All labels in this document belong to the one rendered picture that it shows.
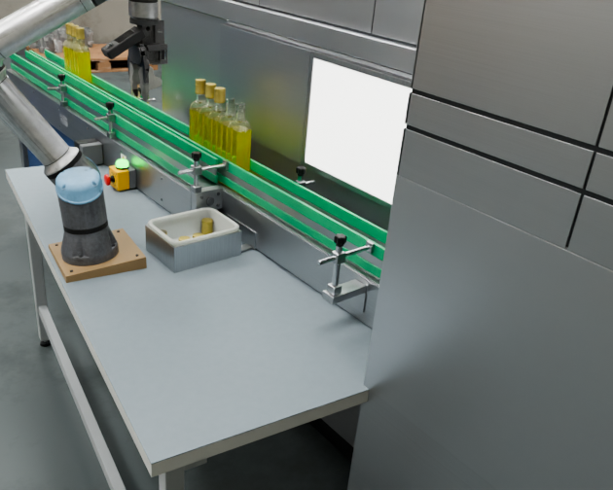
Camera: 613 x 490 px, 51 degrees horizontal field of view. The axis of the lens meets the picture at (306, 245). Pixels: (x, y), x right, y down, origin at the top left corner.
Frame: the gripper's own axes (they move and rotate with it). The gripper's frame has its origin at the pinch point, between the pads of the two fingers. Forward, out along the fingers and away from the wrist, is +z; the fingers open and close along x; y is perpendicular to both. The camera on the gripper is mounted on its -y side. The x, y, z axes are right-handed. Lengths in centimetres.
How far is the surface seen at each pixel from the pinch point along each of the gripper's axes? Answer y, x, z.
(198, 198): 15.4, -6.9, 31.6
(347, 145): 42, -41, 8
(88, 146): 9, 61, 35
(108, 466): -27, -30, 98
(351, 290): 19, -72, 32
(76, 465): -28, -5, 118
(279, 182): 33.1, -23.4, 23.6
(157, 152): 16.5, 21.9, 25.9
